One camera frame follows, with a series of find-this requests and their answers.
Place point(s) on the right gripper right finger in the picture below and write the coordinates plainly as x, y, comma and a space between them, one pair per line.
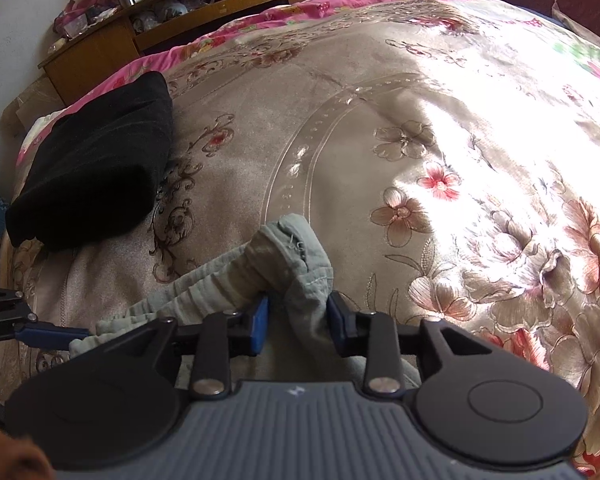
382, 342

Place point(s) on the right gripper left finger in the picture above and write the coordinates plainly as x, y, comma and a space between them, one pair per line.
219, 338

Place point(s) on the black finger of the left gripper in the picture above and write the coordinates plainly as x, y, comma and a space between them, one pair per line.
15, 313
42, 335

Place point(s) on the sage green pants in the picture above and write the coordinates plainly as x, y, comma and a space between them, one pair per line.
284, 261

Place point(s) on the operator hand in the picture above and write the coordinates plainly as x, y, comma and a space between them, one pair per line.
22, 459

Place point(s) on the folded black garment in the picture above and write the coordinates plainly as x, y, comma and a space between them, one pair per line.
96, 174

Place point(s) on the floral satin bedspread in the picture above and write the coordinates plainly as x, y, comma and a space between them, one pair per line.
445, 152

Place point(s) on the wooden tv cabinet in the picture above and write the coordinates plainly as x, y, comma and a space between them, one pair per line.
147, 27

